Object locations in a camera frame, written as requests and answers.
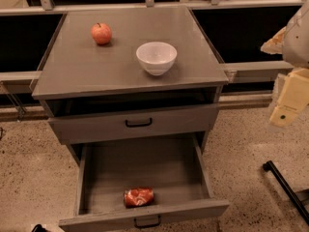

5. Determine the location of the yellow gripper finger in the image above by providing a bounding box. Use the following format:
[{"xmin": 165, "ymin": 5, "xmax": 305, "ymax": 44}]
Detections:
[
  {"xmin": 269, "ymin": 68, "xmax": 309, "ymax": 128},
  {"xmin": 261, "ymin": 27, "xmax": 286, "ymax": 54}
]

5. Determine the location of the crushed red coke can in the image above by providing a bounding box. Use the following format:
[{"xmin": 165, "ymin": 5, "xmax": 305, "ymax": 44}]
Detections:
[{"xmin": 124, "ymin": 188, "xmax": 155, "ymax": 208}]

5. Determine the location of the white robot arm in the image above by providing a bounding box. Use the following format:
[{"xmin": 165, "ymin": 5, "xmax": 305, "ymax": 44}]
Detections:
[{"xmin": 261, "ymin": 0, "xmax": 309, "ymax": 128}]

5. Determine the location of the closed grey top drawer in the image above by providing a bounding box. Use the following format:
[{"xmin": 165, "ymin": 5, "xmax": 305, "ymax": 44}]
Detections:
[{"xmin": 48, "ymin": 104, "xmax": 218, "ymax": 144}]

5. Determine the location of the open grey middle drawer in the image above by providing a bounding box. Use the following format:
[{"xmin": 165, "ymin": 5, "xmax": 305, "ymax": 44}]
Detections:
[{"xmin": 59, "ymin": 134, "xmax": 229, "ymax": 232}]

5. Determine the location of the grey drawer cabinet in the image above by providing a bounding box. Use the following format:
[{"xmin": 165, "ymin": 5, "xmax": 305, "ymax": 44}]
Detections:
[{"xmin": 33, "ymin": 7, "xmax": 228, "ymax": 160}]

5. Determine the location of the black metal leg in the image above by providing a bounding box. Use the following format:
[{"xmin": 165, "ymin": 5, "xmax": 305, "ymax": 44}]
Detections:
[{"xmin": 263, "ymin": 160, "xmax": 309, "ymax": 225}]

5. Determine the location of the white ceramic bowl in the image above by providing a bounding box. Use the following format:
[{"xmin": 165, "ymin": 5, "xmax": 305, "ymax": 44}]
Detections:
[{"xmin": 136, "ymin": 42, "xmax": 178, "ymax": 75}]

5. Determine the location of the red apple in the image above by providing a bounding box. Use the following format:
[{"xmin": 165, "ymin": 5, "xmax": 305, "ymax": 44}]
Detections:
[{"xmin": 91, "ymin": 23, "xmax": 112, "ymax": 45}]

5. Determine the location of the grey side rail shelf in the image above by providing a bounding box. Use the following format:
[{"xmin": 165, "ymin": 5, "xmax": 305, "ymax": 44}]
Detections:
[{"xmin": 220, "ymin": 61, "xmax": 293, "ymax": 83}]

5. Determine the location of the black top drawer handle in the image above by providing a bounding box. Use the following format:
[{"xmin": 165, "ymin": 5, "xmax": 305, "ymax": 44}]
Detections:
[{"xmin": 125, "ymin": 118, "xmax": 153, "ymax": 128}]

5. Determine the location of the black drawer handle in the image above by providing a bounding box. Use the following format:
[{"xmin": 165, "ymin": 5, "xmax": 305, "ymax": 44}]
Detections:
[
  {"xmin": 125, "ymin": 118, "xmax": 153, "ymax": 128},
  {"xmin": 133, "ymin": 215, "xmax": 161, "ymax": 229}
]

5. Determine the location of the black middle drawer handle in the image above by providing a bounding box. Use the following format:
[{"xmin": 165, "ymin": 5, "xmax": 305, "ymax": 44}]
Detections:
[{"xmin": 133, "ymin": 215, "xmax": 161, "ymax": 229}]

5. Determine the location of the grey left rail shelf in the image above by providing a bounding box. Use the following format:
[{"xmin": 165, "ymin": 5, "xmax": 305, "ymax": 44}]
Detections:
[{"xmin": 0, "ymin": 71, "xmax": 42, "ymax": 95}]

